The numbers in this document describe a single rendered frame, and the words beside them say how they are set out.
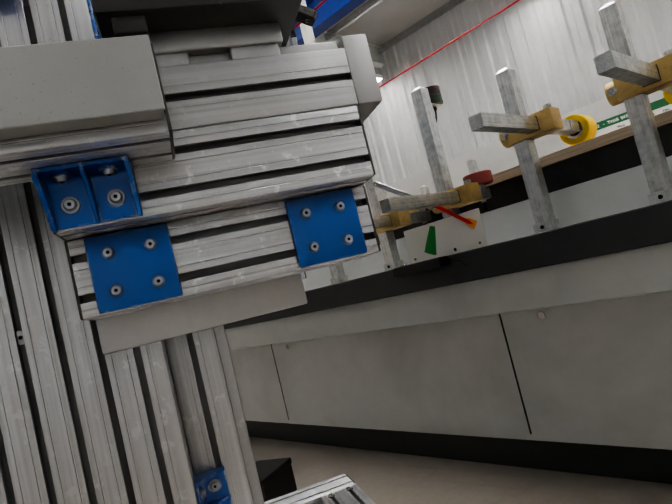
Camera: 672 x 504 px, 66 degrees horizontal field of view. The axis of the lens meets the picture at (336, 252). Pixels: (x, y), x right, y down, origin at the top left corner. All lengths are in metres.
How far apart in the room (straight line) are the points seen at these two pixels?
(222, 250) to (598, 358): 1.17
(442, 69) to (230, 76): 9.43
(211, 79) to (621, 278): 0.96
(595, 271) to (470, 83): 8.51
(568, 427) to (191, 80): 1.39
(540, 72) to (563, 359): 7.79
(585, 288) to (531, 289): 0.13
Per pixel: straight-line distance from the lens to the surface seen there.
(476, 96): 9.60
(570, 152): 1.50
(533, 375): 1.67
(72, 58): 0.51
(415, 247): 1.51
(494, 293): 1.42
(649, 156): 1.22
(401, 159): 10.34
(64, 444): 0.80
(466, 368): 1.78
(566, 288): 1.33
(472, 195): 1.39
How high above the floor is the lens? 0.70
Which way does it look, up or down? 4 degrees up
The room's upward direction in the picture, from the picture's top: 14 degrees counter-clockwise
